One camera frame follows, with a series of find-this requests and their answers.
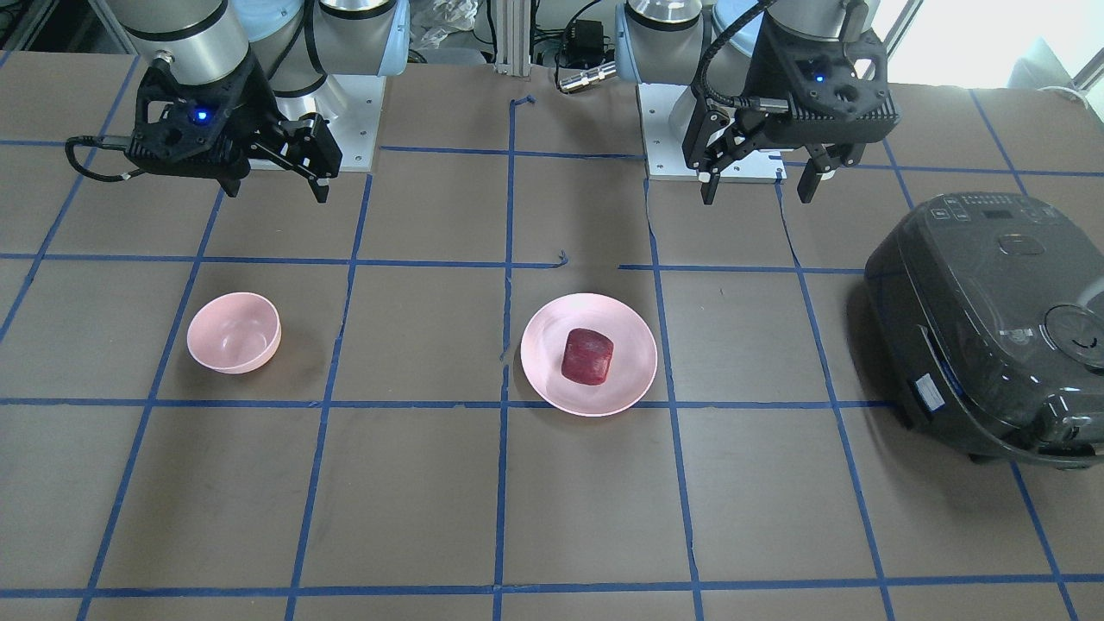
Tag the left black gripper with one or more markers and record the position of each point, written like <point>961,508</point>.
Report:
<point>740,84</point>

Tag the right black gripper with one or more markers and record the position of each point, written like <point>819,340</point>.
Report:
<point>251,97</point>

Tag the red apple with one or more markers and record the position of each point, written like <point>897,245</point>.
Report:
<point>587,357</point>

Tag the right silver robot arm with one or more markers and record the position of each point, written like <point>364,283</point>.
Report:
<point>297,43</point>

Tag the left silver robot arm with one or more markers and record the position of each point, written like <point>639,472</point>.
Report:
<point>661,42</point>

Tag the pink bowl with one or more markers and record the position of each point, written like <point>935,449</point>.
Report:
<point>234,334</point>

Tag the pink plate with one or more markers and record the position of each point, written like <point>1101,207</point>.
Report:
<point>634,362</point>

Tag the silver cylindrical connector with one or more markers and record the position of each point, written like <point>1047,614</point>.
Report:
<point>587,78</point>

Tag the black power adapter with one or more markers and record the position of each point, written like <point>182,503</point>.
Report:
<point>584,41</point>

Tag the black rice cooker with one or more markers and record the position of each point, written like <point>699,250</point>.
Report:
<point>990,306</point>

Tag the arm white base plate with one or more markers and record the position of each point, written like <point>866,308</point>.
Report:
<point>352,105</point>
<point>665,110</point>

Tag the aluminium frame post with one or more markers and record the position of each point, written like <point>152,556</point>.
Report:
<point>512,37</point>

